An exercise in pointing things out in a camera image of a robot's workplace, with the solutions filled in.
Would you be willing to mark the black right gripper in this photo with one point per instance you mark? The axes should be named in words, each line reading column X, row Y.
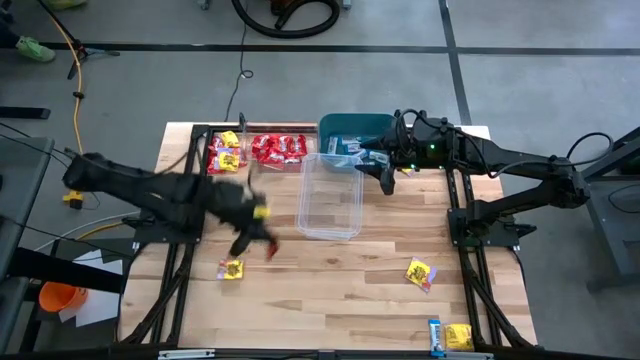
column 425, row 145

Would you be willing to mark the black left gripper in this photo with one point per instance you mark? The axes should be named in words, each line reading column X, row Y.
column 230, row 205

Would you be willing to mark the yellow Sour Patch candy pack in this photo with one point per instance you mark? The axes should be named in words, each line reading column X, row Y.
column 230, row 139
column 420, row 274
column 231, row 270
column 228, row 161

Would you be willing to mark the large clear plastic bin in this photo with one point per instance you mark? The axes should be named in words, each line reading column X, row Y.
column 330, row 210

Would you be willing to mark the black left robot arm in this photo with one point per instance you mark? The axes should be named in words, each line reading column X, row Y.
column 140, row 187

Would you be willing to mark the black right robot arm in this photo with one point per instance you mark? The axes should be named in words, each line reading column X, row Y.
column 530, row 195

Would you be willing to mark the teal plastic bin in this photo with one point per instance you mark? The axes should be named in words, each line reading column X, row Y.
column 350, row 122

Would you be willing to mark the small clear plastic bin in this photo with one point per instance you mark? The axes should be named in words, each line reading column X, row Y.
column 310, row 160

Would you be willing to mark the white paper sheets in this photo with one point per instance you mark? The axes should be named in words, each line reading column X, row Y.
column 100, row 305

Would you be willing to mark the grey caster wheel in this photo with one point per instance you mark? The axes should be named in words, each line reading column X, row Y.
column 345, row 4
column 203, row 4

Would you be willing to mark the black metal beam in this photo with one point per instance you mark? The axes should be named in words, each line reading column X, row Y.
column 65, row 270

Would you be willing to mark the orange bucket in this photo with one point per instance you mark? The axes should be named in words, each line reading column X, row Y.
column 57, row 297

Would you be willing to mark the grey metal stand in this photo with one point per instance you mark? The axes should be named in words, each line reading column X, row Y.
column 605, row 225

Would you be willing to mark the grey desk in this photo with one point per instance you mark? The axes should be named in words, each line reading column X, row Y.
column 20, row 190

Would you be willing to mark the black tripod stand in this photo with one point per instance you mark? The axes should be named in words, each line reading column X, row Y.
column 100, row 52

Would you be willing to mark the black flat bar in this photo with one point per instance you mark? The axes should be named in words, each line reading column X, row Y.
column 25, row 113

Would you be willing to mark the person's green shoe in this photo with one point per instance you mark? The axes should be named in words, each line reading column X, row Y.
column 65, row 3
column 34, row 49

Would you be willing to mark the person's leg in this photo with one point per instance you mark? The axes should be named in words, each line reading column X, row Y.
column 6, row 37

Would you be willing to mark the black metal table frame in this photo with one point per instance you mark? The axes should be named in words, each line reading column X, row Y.
column 250, row 354

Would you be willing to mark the silver metal bracket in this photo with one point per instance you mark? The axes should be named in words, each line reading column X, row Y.
column 465, row 356
column 186, row 354

